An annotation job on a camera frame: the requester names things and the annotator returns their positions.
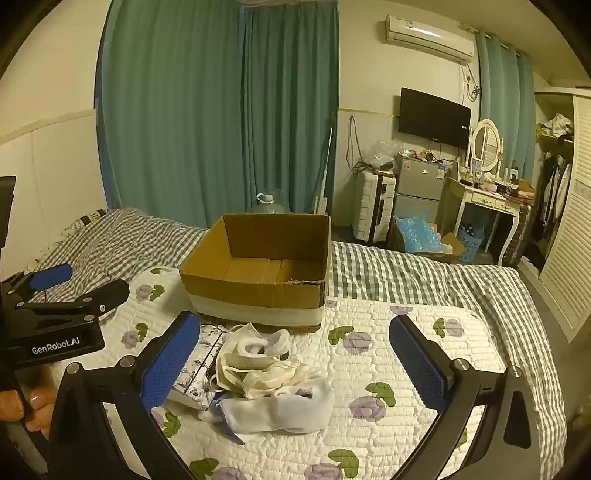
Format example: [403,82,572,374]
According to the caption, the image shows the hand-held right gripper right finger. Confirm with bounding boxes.
[389,315,544,480]

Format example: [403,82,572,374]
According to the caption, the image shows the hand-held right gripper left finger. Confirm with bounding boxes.
[47,310,201,480]

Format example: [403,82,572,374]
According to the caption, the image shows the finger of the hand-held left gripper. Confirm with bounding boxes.
[15,279,130,320]
[0,263,75,304]

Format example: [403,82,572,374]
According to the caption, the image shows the floral printed tissue packet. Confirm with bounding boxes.
[166,323,232,411]

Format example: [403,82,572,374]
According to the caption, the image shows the beige face mask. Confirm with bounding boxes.
[216,322,278,372]
[216,355,324,400]

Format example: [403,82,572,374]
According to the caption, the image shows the brown cardboard box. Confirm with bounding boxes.
[179,213,333,333]

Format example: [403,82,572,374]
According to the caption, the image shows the large white sock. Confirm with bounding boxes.
[219,376,335,446]

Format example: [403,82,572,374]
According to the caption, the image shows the person's left hand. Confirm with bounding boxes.
[0,368,57,437]

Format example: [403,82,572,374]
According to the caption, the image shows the floral quilted mat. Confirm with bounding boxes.
[46,265,522,480]

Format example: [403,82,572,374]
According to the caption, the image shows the patterned pillow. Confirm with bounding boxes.
[60,209,109,241]

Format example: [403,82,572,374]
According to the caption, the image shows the checked blanket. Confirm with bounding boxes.
[28,208,568,480]

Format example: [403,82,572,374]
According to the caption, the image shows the box of blue plastic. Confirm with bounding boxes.
[392,210,467,264]

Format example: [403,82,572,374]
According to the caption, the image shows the blue plastic basket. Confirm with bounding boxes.
[456,222,485,265]

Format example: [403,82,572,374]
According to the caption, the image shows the white suitcase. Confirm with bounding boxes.
[352,168,397,245]

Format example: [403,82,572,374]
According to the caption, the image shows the dark checked suitcase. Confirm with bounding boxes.
[501,203,533,266]

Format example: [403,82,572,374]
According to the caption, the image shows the white dressing table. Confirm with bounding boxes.
[438,175,532,266]

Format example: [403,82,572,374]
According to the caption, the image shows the clear water jug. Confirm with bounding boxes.
[247,190,294,215]

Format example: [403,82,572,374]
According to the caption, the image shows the grey mini fridge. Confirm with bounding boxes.
[394,157,448,227]

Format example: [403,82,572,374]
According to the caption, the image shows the wide green curtain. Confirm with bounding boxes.
[95,0,250,229]

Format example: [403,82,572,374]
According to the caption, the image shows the white louvered wardrobe door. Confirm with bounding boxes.
[538,95,591,344]

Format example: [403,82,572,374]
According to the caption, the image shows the white pole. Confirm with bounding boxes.
[316,111,335,215]

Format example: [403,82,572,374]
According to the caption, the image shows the clear plastic bag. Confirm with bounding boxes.
[362,139,402,174]

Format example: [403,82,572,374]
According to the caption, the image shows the hanging clothes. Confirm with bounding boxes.
[531,152,573,268]

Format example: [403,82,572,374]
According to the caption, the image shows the oval white vanity mirror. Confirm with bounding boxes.
[468,118,505,175]

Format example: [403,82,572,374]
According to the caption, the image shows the narrow green curtain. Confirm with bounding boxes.
[240,0,340,215]

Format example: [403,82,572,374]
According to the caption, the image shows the green window curtain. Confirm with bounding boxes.
[475,30,536,181]

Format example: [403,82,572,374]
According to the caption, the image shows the white cloth on wardrobe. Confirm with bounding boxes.
[538,113,573,137]

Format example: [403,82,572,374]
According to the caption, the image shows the white air conditioner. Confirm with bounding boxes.
[385,14,476,64]

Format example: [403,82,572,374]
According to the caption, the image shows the black wall cable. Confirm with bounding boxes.
[346,115,366,176]

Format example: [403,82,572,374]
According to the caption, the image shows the black wall television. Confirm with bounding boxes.
[398,87,472,150]

